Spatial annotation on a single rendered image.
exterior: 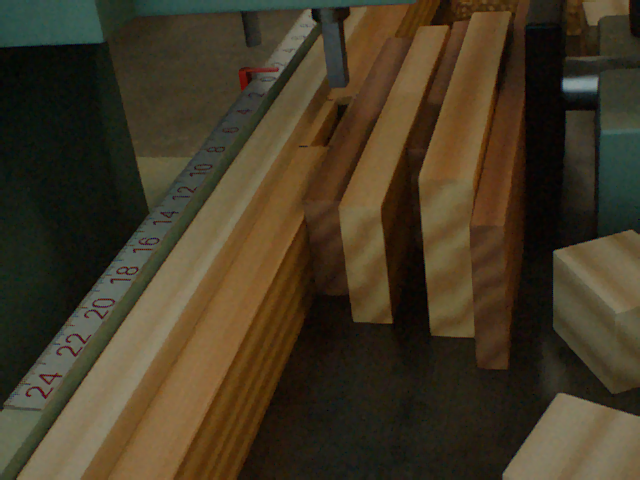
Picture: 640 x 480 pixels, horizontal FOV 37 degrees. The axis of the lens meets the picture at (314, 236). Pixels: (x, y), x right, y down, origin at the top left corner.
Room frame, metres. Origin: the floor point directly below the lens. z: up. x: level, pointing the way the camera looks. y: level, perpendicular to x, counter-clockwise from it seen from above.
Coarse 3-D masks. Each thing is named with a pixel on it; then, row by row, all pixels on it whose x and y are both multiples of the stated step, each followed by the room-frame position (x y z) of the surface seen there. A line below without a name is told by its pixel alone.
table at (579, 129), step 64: (448, 0) 0.72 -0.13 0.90; (576, 128) 0.47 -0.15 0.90; (576, 192) 0.40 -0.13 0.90; (320, 320) 0.32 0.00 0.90; (320, 384) 0.28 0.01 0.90; (384, 384) 0.28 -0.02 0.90; (448, 384) 0.27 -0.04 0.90; (512, 384) 0.27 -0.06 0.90; (576, 384) 0.26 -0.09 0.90; (256, 448) 0.25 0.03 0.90; (320, 448) 0.25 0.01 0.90; (384, 448) 0.24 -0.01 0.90; (448, 448) 0.24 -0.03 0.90; (512, 448) 0.24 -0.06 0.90
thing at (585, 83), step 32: (544, 0) 0.40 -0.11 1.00; (544, 32) 0.37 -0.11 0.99; (544, 64) 0.37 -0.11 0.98; (576, 64) 0.41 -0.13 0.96; (608, 64) 0.40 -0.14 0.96; (544, 96) 0.37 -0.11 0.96; (576, 96) 0.40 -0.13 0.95; (544, 128) 0.37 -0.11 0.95; (544, 160) 0.37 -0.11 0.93; (544, 192) 0.37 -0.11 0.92
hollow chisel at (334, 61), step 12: (324, 24) 0.45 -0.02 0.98; (336, 24) 0.45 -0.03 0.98; (324, 36) 0.45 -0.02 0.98; (336, 36) 0.45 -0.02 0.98; (324, 48) 0.45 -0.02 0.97; (336, 48) 0.45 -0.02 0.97; (336, 60) 0.45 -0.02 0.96; (336, 72) 0.45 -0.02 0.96; (348, 72) 0.46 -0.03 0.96; (336, 84) 0.45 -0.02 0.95
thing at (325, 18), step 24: (144, 0) 0.45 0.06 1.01; (168, 0) 0.44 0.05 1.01; (192, 0) 0.44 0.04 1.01; (216, 0) 0.44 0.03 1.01; (240, 0) 0.43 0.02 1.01; (264, 0) 0.43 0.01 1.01; (288, 0) 0.42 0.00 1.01; (312, 0) 0.42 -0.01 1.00; (336, 0) 0.42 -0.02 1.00; (360, 0) 0.41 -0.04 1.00; (384, 0) 0.41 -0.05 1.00; (408, 0) 0.41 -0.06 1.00
